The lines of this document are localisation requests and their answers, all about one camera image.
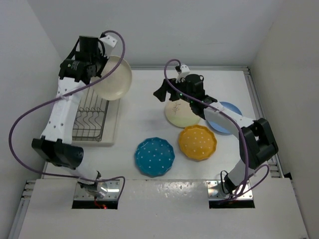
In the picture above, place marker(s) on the yellow dotted plate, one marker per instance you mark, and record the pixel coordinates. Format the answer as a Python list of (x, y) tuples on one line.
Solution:
[(197, 142)]

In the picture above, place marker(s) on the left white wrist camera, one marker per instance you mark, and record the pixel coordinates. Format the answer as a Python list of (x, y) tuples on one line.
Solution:
[(109, 42)]

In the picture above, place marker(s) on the teal dotted plate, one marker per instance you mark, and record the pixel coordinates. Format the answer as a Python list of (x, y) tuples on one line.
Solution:
[(154, 157)]

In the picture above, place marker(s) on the beige drip tray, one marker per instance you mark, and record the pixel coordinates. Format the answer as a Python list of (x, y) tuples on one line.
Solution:
[(109, 133)]

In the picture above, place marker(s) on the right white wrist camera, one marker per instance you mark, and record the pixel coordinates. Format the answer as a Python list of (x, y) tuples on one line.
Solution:
[(183, 71)]

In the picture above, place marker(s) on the cream plate with plant motif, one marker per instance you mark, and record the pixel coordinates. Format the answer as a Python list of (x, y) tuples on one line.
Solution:
[(179, 114)]

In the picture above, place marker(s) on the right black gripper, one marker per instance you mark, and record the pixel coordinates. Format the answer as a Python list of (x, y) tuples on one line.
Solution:
[(161, 92)]

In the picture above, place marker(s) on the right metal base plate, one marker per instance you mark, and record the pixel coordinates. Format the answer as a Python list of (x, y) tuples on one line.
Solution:
[(215, 192)]

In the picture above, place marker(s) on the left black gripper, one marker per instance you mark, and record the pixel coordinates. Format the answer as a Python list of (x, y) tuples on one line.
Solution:
[(104, 58)]

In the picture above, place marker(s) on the metal base plate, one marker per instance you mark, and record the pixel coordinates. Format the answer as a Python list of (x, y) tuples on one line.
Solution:
[(215, 192), (106, 191)]

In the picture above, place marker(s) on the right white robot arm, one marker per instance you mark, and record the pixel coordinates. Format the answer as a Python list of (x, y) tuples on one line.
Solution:
[(256, 140)]

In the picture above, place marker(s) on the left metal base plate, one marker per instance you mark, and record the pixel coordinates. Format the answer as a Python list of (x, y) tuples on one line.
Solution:
[(106, 191)]

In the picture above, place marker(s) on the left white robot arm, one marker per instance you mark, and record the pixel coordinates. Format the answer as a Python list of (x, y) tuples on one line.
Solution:
[(55, 143)]

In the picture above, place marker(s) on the metal wire dish rack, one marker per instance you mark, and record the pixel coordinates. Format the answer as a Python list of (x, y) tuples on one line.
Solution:
[(90, 118)]

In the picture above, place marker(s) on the plain cream plate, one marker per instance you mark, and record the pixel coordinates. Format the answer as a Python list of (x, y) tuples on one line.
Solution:
[(117, 84)]

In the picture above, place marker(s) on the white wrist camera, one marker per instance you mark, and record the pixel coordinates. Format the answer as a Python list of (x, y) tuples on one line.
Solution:
[(183, 71), (109, 42)]

